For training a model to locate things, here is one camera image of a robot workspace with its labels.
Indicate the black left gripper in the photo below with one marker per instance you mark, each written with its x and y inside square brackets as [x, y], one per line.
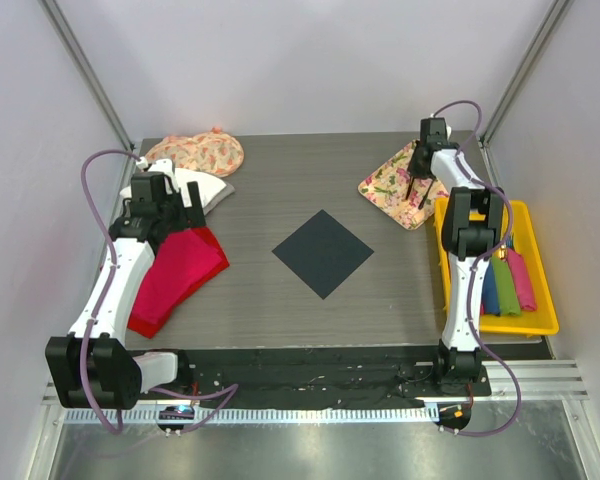
[187, 216]

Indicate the grey cloth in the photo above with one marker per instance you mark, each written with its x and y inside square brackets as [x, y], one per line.
[227, 191]

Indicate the magenta cloth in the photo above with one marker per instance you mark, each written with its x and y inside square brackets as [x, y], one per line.
[180, 275]

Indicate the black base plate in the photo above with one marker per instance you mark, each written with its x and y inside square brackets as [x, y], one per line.
[319, 378]

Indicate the red cloth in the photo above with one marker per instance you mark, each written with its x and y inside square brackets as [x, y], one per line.
[147, 327]

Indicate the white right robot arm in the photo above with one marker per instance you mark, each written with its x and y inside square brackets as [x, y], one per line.
[470, 232]

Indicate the blue rolled napkin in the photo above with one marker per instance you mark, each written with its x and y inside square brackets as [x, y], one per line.
[489, 300]

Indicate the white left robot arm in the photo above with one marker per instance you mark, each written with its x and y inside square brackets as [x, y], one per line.
[90, 366]

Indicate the floral fabric pouch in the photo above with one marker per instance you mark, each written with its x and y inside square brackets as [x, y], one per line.
[214, 152]

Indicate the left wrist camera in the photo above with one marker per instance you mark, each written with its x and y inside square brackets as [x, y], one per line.
[156, 184]

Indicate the iridescent metal spoon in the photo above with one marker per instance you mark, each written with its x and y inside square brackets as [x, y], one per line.
[506, 248]

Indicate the floral pattern tray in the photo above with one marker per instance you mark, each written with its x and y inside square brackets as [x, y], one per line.
[386, 188]

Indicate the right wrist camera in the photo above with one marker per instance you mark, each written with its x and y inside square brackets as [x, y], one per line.
[434, 131]

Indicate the aluminium front rail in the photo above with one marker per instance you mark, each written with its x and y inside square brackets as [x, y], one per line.
[526, 381]

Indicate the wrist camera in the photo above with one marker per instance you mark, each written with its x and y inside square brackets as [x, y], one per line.
[434, 131]
[156, 184]

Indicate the dark blue paper napkin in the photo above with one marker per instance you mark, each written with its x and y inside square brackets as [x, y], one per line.
[322, 253]

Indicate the white cloth bag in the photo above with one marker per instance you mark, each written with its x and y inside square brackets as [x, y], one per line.
[209, 185]

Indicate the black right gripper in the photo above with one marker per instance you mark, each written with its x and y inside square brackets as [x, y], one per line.
[413, 170]

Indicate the yellow plastic bin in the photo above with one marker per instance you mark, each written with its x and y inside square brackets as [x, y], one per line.
[538, 322]

